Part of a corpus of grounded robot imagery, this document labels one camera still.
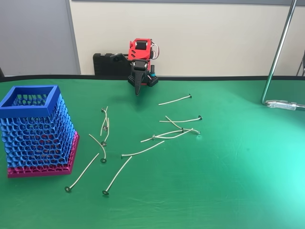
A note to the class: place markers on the white candle wick metal base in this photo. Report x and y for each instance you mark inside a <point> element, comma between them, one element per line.
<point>153,136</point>
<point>104,128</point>
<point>182,130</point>
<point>198,132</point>
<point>67,189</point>
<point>199,117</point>
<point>174,100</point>
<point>103,143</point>
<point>103,160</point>
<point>122,156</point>
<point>105,192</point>

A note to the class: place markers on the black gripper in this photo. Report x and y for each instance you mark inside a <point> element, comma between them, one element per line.
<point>138,65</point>

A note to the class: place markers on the black blue table clamp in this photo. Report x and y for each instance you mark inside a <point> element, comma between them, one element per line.
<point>152,69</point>

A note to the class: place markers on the thin wooden stick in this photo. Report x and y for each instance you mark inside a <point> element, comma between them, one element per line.
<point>103,110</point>

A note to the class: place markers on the green table cloth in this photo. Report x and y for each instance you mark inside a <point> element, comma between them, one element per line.
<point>214,167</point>

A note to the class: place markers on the chrome tube stand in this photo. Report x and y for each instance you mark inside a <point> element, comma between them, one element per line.
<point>281,40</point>

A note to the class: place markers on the dark chair frame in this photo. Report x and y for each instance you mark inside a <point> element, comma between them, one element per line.
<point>304,64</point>

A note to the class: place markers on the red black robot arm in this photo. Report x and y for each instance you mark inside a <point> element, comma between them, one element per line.
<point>139,53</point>

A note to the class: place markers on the blue magenta mesh basket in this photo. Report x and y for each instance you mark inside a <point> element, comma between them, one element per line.
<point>23,111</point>

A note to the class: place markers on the grey partition panel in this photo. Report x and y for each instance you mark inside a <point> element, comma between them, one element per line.
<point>35,35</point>

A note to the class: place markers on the black object edge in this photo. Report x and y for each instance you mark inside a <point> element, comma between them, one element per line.
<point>1,72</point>

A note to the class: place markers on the silver clear clamp piece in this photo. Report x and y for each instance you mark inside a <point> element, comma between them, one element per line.
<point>282,105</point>

